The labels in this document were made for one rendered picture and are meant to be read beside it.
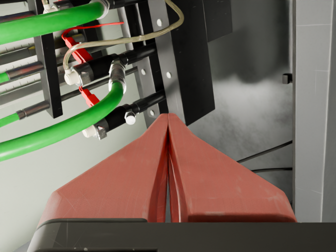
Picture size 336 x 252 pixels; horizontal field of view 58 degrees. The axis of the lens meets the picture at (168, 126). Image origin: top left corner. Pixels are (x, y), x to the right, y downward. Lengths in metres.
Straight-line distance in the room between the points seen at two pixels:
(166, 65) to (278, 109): 0.22
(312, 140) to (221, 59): 0.26
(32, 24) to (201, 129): 0.53
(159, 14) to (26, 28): 0.26
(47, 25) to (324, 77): 0.29
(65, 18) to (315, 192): 0.37
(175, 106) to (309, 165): 0.22
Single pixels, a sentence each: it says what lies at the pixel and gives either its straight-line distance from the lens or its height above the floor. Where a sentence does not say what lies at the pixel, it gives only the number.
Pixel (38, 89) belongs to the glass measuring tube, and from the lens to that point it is 0.68.
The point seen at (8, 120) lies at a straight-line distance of 0.61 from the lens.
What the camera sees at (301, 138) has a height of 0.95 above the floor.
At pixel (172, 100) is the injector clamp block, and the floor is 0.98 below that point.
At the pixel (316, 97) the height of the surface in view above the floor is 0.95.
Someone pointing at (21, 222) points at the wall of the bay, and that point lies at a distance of 0.79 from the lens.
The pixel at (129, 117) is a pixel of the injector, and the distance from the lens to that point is 0.45.
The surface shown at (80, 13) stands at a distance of 0.26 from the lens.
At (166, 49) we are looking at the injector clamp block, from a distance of 0.47.
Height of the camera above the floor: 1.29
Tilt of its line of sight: 35 degrees down
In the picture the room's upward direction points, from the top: 120 degrees counter-clockwise
